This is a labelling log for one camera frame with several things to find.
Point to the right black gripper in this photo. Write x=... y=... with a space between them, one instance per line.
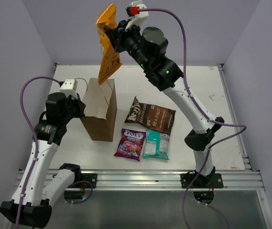
x=118 y=35

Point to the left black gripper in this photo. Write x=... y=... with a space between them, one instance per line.
x=80 y=105

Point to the orange Kettle chips bag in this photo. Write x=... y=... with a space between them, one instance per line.
x=110 y=62

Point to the brown paper bag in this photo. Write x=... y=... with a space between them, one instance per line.
x=101 y=109

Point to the brown Kettle sea salt chips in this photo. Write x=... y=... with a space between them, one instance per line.
x=151 y=116

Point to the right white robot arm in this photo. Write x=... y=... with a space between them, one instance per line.
x=148 y=49

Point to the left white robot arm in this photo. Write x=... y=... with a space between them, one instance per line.
x=31 y=204

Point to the purple Fox's candy bag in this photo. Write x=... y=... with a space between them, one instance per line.
x=130 y=145

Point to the teal candy bag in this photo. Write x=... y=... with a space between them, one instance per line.
x=157 y=145

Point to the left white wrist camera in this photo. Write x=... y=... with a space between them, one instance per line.
x=69 y=88

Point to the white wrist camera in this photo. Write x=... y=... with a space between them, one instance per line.
x=69 y=88
x=137 y=17

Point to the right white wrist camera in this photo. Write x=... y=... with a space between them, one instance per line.
x=137 y=17

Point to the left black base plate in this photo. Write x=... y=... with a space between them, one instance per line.
x=91 y=178

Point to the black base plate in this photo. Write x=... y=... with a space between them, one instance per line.
x=211 y=181
x=91 y=178

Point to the aluminium mounting rail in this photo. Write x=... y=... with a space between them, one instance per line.
x=161 y=180

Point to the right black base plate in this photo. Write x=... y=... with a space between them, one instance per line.
x=211 y=181

